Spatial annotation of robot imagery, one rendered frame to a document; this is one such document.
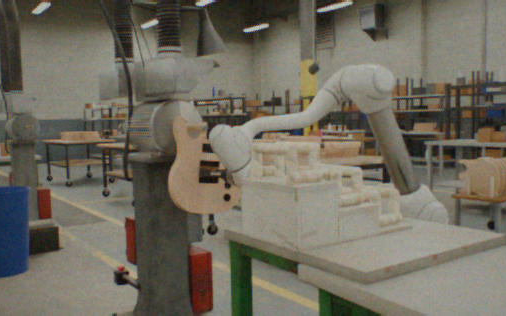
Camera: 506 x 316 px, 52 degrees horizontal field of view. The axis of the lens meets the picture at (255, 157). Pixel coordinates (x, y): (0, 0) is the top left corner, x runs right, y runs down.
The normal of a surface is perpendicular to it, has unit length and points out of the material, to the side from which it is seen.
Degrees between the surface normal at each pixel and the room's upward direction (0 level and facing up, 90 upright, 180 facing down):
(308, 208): 90
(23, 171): 90
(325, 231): 90
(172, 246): 90
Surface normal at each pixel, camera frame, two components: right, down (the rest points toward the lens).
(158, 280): 0.57, 0.05
